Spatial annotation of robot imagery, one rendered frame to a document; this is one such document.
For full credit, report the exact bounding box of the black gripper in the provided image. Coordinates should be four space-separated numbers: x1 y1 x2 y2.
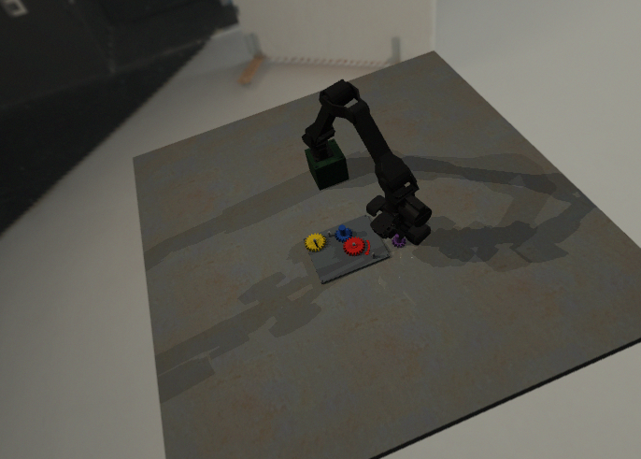
366 195 431 246

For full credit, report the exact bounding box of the red gear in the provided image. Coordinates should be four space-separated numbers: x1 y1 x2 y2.
343 237 365 256

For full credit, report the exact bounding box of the yellow gear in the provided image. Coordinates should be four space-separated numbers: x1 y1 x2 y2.
305 233 326 252

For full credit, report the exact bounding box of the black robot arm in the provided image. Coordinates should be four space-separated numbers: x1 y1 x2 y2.
302 79 432 239

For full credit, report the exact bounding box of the purple gear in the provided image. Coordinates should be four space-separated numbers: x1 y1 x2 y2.
392 234 406 248

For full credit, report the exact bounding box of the blue gear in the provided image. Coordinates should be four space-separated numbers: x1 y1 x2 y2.
335 224 352 243

